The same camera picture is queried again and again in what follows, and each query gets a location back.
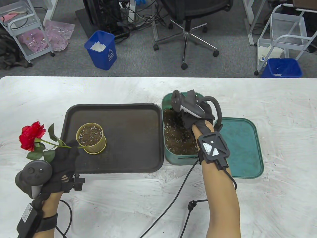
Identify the person's right hand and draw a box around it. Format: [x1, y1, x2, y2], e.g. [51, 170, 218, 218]
[182, 90, 215, 135]

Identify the person's left hand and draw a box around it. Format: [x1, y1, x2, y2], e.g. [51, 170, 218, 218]
[41, 139, 80, 202]

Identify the brown potting mix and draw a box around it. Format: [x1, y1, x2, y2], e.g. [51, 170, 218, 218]
[80, 109, 198, 155]

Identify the gold flower pot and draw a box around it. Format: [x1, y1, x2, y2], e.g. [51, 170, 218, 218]
[76, 123, 107, 155]

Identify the red artificial rose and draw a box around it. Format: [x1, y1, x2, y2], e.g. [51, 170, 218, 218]
[19, 121, 88, 163]

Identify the green bin lid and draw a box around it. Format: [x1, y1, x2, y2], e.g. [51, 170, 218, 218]
[218, 117, 264, 179]

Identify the person's left forearm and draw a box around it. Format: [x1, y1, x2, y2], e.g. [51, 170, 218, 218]
[26, 191, 63, 238]

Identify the person's right forearm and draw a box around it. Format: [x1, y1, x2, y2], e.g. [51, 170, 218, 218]
[193, 121, 241, 238]

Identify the grey handheld controller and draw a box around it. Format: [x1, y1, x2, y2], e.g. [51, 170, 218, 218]
[171, 90, 222, 129]
[15, 160, 53, 199]

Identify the green plastic bin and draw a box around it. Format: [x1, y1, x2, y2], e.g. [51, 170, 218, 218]
[162, 92, 211, 166]

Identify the black box with white label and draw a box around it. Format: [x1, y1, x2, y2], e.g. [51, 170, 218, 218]
[17, 203, 58, 238]

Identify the dark brown tray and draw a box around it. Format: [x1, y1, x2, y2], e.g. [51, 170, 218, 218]
[55, 103, 164, 174]

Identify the black office chair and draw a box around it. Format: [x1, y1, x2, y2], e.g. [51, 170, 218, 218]
[152, 0, 234, 70]

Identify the white desk leg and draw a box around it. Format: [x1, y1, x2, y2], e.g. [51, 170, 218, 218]
[243, 0, 266, 46]
[43, 0, 60, 25]

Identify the blue trash bin white symbol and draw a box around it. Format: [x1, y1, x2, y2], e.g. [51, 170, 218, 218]
[84, 30, 117, 71]

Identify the black backpack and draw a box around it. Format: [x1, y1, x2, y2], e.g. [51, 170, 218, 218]
[0, 27, 33, 70]

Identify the pink plastic bag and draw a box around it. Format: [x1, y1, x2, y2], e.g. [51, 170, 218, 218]
[19, 28, 47, 52]
[45, 20, 75, 52]

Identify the black computer tower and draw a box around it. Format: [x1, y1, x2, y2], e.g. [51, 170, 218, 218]
[82, 0, 124, 35]

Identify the black floor mat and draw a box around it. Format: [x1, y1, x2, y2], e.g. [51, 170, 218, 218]
[75, 9, 99, 39]

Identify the brown cardboard box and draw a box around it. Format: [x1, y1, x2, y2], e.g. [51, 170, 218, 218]
[293, 0, 317, 11]

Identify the pink paper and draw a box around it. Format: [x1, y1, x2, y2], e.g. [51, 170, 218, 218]
[0, 12, 19, 23]

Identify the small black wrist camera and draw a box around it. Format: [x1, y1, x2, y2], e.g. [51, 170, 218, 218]
[72, 174, 86, 191]

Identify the black lattice wrist mount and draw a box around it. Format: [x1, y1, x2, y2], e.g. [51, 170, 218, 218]
[197, 131, 231, 170]

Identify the black cable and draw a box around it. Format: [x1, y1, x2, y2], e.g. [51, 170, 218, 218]
[139, 159, 238, 238]
[54, 200, 74, 238]

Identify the bundle of black cables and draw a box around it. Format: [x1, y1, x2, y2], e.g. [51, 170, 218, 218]
[109, 0, 174, 37]

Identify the white wire cart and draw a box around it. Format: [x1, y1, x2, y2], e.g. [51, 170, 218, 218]
[254, 4, 317, 76]
[0, 0, 55, 63]

